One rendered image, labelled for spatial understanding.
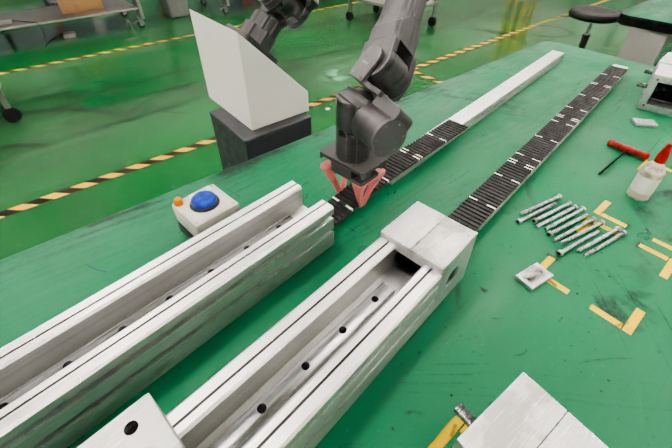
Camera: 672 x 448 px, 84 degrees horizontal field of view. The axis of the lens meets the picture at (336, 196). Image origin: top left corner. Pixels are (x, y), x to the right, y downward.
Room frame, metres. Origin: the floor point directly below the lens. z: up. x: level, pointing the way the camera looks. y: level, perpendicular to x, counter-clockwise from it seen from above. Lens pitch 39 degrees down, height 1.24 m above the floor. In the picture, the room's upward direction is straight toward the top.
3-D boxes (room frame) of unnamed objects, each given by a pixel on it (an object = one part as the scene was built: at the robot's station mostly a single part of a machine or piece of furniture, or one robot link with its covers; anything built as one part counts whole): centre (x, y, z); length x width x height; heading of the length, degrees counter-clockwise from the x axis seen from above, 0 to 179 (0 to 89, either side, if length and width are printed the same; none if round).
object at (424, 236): (0.38, -0.12, 0.83); 0.12 x 0.09 x 0.10; 46
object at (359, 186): (0.53, -0.04, 0.84); 0.07 x 0.07 x 0.09; 46
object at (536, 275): (0.37, -0.30, 0.78); 0.05 x 0.03 x 0.01; 121
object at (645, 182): (0.57, -0.58, 0.84); 0.04 x 0.04 x 0.12
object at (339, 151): (0.54, -0.03, 0.91); 0.10 x 0.07 x 0.07; 46
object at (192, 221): (0.47, 0.21, 0.81); 0.10 x 0.08 x 0.06; 46
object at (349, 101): (0.53, -0.03, 0.97); 0.07 x 0.06 x 0.07; 28
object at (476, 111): (0.96, -0.43, 0.79); 0.96 x 0.04 x 0.03; 136
